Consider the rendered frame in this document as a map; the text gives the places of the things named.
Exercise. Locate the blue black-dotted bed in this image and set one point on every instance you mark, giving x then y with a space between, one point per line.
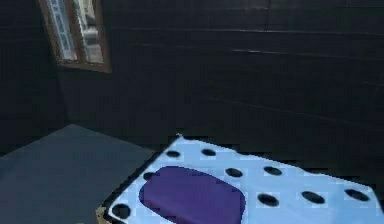
293 196

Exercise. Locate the purple pillow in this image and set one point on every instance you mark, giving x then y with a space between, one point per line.
191 196

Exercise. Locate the brown framed window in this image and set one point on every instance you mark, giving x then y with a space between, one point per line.
78 36

